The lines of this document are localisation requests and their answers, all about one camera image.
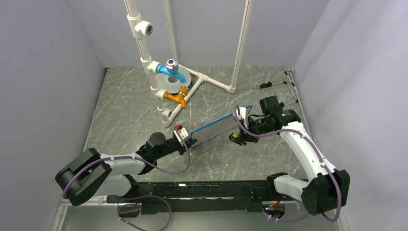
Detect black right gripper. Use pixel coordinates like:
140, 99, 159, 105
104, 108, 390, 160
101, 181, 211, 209
237, 115, 274, 143

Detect blue framed whiteboard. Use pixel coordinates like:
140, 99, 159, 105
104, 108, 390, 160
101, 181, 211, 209
191, 114, 238, 148

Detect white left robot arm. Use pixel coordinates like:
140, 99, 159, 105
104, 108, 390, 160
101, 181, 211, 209
55, 128, 197, 206

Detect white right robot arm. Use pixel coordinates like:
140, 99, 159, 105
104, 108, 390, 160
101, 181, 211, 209
229, 96, 350, 222

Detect orange brass faucet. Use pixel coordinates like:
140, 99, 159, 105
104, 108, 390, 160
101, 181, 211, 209
163, 86, 189, 109

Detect clear round plate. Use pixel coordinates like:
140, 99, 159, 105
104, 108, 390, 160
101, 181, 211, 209
155, 68, 192, 95

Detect blue faucet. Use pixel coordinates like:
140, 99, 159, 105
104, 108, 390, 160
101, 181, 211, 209
155, 59, 186, 83

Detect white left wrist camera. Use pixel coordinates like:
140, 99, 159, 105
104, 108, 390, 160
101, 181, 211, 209
173, 125, 191, 145

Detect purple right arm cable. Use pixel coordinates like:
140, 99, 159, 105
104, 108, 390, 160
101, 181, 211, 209
233, 105, 342, 223

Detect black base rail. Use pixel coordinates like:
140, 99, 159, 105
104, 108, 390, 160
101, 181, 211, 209
106, 180, 289, 215

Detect white PVC pipe frame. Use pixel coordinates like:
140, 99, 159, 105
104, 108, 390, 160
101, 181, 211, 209
125, 0, 253, 128

